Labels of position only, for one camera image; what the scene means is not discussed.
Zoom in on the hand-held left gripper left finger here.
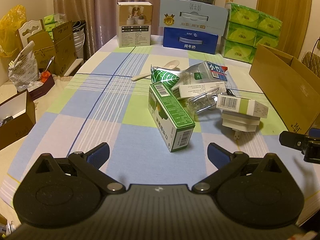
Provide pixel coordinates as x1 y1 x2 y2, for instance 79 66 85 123
35 142 125 195

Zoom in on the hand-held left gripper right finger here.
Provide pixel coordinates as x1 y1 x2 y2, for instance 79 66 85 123
191 142 285 195

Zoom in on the large cardboard box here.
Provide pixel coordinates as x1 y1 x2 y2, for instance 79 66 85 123
249 44 320 135

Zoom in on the slim white medicine box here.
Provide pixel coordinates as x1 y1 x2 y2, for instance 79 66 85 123
172 81 227 100

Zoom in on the checkered tablecloth desktop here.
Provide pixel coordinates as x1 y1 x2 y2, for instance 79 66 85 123
0 34 320 220

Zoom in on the white power adapter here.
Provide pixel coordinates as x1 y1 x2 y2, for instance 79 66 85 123
221 111 261 141

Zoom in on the clear crinkled plastic wrapper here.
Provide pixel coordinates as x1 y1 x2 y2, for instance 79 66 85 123
187 91 218 117

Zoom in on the white box with olive stripe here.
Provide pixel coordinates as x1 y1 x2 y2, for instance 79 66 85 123
216 94 269 119

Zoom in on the green medicine box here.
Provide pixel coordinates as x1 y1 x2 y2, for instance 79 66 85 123
148 83 196 153

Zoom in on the silver pouch with green label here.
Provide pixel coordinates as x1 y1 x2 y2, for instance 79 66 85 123
179 64 209 87

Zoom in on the brown open gift box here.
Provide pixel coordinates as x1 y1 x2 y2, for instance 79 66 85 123
0 90 37 151

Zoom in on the clear box with blue label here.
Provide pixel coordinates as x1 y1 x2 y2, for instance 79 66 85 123
204 61 228 82

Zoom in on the dark red box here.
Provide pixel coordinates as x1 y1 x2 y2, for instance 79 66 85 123
29 72 56 101

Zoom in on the metal spoon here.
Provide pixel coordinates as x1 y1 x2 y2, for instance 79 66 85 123
44 56 55 73

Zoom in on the white plastic bucket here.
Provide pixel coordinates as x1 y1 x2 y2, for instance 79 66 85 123
72 20 87 59

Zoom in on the brown cardboard carton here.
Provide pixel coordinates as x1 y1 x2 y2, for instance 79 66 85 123
51 20 77 77
27 31 57 75

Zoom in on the white printed plastic bag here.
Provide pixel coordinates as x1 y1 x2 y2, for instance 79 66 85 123
9 41 41 92

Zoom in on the stack of green tissue packs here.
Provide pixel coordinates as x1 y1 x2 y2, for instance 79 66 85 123
221 2 283 65

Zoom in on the dark blue milk carton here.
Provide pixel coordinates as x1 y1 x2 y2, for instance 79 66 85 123
162 27 220 55

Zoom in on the white humidifier product box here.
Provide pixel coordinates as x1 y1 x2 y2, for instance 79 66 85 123
116 2 154 47

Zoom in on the small green tissue pack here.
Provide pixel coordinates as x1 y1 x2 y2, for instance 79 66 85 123
44 13 67 32

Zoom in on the light blue milk carton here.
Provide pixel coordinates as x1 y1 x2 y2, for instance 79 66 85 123
159 0 229 37

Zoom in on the white carved chair back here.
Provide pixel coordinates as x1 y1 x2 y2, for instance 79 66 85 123
17 19 46 48

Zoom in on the brown striped curtain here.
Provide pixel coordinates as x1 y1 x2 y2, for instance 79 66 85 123
52 0 175 55

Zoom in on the yellow plastic bag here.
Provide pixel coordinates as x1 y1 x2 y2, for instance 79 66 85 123
0 5 27 57

